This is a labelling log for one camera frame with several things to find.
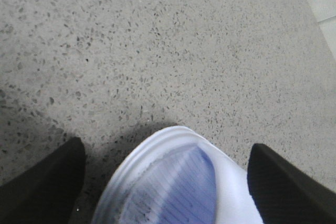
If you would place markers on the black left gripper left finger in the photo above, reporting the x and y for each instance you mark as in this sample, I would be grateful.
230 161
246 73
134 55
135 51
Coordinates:
47 192

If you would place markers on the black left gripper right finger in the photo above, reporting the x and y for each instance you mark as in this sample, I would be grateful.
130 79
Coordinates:
284 194

